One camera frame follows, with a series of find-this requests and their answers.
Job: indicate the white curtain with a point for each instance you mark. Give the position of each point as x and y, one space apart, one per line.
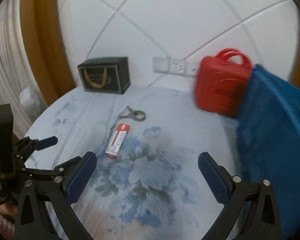
7 55

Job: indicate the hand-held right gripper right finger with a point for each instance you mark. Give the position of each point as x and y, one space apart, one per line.
212 180

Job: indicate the white plastic bag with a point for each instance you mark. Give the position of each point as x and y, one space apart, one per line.
28 97

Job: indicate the brown wooden frame post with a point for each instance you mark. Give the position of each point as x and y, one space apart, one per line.
42 42

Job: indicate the person's left hand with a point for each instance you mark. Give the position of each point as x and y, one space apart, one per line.
7 208

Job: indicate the blue plastic bin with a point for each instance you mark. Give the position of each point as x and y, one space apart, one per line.
272 142

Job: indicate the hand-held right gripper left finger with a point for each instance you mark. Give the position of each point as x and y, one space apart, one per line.
81 175

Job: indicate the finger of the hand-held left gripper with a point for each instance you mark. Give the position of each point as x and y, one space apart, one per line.
40 173
48 141

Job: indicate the white wall socket panel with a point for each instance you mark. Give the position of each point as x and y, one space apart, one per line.
176 66

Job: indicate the slim red white box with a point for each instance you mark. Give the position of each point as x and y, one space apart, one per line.
118 140

